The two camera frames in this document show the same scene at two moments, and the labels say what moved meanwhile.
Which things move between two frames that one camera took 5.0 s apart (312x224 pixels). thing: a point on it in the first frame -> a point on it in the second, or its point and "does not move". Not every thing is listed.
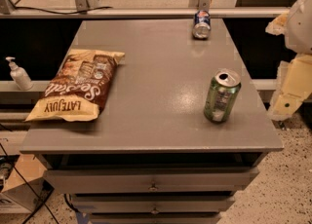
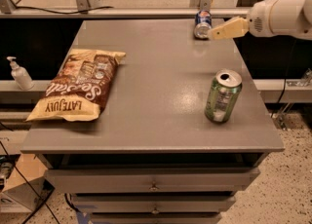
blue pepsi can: x=202 y=24 does not move
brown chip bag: x=79 y=88 does not move
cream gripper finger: x=293 y=87 -> x=263 y=20
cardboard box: x=25 y=188 does not move
